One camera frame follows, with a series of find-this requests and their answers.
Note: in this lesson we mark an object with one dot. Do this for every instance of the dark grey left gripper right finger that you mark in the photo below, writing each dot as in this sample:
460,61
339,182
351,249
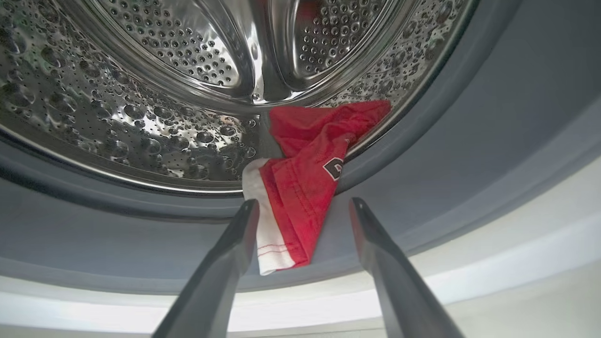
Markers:
399,281

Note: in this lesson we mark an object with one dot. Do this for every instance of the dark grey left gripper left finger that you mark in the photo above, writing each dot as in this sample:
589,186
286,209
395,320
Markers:
211,281

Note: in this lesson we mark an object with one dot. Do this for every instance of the red white garment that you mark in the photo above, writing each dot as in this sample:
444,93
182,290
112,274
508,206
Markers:
300,188

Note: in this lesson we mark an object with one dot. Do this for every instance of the white washing machine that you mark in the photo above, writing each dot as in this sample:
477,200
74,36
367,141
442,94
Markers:
516,291

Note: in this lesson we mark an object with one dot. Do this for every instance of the grey rubber door gasket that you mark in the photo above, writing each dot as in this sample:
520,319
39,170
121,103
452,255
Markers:
469,164

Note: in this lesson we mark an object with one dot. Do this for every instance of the steel perforated washer drum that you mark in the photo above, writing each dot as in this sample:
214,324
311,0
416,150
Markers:
141,94

